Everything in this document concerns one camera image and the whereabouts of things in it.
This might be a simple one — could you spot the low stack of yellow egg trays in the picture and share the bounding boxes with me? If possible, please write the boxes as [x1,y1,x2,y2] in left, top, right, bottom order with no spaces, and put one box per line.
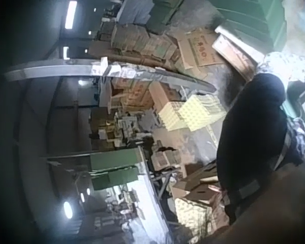
[159,101,187,132]

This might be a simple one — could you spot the stack of brown cardboard cartons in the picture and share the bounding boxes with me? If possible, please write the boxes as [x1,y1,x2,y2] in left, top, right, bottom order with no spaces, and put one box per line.
[110,78,181,110]

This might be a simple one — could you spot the cluttered shelf of small boxes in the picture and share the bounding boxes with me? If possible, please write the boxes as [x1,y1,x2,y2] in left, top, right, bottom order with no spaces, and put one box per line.
[90,106,153,150]

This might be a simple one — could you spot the small heap of cardboard cartons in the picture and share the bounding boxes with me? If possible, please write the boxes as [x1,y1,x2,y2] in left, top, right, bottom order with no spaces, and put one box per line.
[149,146,181,171]

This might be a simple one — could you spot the tall stack of yellow egg trays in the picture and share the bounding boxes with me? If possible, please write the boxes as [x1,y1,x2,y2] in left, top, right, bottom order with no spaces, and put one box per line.
[177,94,227,132]

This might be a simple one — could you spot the green machine housing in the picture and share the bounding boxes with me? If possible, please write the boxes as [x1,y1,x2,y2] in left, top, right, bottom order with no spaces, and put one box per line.
[89,146,141,191]

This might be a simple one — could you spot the open brown cardboard carton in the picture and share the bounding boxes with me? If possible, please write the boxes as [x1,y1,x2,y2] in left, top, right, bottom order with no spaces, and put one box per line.
[172,162,225,204]

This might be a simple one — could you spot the heap of flattened cardboard cartons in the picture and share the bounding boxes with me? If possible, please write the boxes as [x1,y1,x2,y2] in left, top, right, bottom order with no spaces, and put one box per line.
[88,22,184,72]

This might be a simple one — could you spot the long white work table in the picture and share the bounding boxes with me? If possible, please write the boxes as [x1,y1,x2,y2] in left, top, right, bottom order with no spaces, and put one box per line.
[120,147,174,244]

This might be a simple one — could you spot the cardboard carton with red print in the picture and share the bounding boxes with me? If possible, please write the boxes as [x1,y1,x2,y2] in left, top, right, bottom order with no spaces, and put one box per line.
[177,32,227,71]

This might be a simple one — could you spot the pale egg tray stack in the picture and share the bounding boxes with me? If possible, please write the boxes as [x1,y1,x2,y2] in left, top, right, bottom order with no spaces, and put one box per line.
[173,197,230,237]

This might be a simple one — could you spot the brown cardboard box white edge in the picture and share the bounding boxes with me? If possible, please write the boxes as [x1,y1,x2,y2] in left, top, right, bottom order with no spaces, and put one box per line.
[211,24,268,77]

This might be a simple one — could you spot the blue grey sheet bundle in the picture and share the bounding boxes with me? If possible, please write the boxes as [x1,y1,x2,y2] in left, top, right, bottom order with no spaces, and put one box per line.
[116,0,154,25]

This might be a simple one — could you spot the round ceiling light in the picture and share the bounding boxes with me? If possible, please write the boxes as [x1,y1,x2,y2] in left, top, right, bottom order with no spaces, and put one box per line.
[63,200,72,219]

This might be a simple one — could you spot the long ceiling light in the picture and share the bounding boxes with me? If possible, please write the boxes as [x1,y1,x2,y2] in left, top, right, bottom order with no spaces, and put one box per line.
[64,1,78,30]

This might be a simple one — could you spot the stack of green plastic crates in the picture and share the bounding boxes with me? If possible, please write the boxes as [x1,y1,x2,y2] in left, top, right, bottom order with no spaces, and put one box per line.
[149,0,288,52]

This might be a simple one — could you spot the grey metal conveyor rail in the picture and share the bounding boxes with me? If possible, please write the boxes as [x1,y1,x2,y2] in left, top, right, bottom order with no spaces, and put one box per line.
[4,58,217,93]

